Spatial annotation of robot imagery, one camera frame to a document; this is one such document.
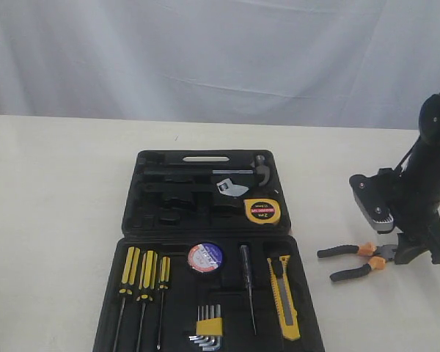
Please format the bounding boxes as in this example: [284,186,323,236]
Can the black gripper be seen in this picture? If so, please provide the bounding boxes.
[393,141,440,265]

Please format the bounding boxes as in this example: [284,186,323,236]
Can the orange black pliers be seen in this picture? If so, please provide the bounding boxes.
[317,242,397,284]

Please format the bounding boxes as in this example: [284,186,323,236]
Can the yellow black utility knife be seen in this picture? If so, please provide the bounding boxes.
[267,254,301,341]

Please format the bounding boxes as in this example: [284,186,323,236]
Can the yellow measuring tape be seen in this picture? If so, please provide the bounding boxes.
[243,198,282,225]

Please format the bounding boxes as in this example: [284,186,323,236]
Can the black plastic tool case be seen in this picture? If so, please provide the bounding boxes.
[93,150,324,351]

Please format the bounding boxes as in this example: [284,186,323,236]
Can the black electrical tape roll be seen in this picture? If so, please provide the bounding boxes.
[187,242,225,274]

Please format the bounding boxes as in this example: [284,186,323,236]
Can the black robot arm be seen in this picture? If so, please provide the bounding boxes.
[390,95,440,265]

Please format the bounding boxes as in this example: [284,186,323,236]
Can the voltage tester screwdriver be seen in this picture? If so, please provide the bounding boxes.
[240,244,257,336]

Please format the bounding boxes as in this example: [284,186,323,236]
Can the white backdrop cloth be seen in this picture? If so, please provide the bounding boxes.
[0,1,440,129]

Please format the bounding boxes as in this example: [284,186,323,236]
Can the hex key set yellow holder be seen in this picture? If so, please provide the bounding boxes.
[188,304,224,351]

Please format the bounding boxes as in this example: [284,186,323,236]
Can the small yellow black screwdriver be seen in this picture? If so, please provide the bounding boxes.
[155,256,171,351]

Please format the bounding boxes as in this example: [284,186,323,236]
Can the middle yellow black screwdriver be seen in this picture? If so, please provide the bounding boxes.
[135,250,158,352]

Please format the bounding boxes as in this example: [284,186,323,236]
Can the large yellow black screwdriver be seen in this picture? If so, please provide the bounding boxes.
[112,246,141,352]

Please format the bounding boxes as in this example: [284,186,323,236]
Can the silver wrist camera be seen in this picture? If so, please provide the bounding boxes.
[349,168,402,234]

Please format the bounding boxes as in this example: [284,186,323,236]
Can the claw hammer black handle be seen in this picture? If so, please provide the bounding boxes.
[142,155,271,186]

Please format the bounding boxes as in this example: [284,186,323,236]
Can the adjustable wrench black handle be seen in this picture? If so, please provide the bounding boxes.
[142,177,250,201]

